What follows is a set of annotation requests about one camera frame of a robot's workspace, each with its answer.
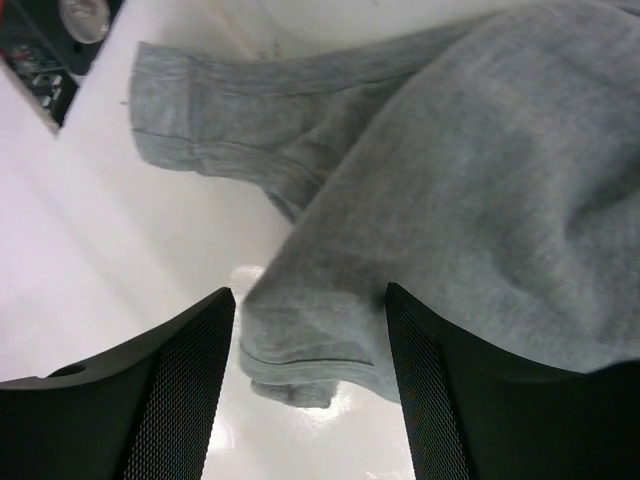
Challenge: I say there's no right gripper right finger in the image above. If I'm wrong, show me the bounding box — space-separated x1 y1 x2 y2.
385 283 639 480

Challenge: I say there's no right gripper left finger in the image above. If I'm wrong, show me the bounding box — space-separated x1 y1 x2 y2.
1 287 235 479

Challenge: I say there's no grey tank top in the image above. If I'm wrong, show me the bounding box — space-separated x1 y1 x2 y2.
130 1 639 408

